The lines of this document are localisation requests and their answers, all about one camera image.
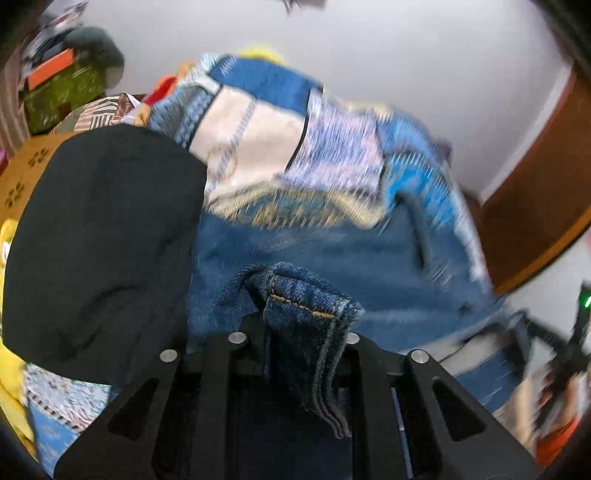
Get orange box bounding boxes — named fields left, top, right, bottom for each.
left=27, top=48, right=78, bottom=89

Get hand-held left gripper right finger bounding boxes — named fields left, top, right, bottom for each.
left=342, top=333, right=541, bottom=480

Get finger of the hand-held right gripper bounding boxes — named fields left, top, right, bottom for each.
left=501, top=308, right=533, bottom=366

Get dark grey cushion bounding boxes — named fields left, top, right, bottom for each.
left=67, top=27, right=126, bottom=89

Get blue patchwork blanket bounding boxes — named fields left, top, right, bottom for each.
left=23, top=52, right=509, bottom=477

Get colourful printed sheet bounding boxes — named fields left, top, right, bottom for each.
left=494, top=383, right=583, bottom=468

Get yellow rounded object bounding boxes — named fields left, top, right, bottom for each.
left=239, top=43, right=283, bottom=63

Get striped cushion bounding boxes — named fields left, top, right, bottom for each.
left=58, top=93, right=140, bottom=136

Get plain yellow cloth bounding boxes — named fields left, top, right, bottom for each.
left=0, top=344, right=38, bottom=459

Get blue denim jeans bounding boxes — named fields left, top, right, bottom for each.
left=187, top=203, right=532, bottom=440

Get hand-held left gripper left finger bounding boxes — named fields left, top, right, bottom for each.
left=53, top=316, right=274, bottom=480

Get black garment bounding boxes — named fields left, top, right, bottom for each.
left=0, top=124, right=209, bottom=386

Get pile of papers and boxes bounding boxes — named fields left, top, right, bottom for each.
left=21, top=0, right=90, bottom=63

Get striped brown curtain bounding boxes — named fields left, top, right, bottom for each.
left=0, top=69, right=31, bottom=155

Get wooden door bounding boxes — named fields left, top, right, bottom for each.
left=478, top=65, right=591, bottom=296

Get red and orange toy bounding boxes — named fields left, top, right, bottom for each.
left=151, top=74, right=183, bottom=103

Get mustard patterned cloth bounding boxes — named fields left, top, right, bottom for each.
left=0, top=133, right=72, bottom=223

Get yellow printed cloth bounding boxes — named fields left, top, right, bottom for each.
left=0, top=218, right=20, bottom=261

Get green patterned box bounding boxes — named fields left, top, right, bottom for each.
left=23, top=65, right=108, bottom=136

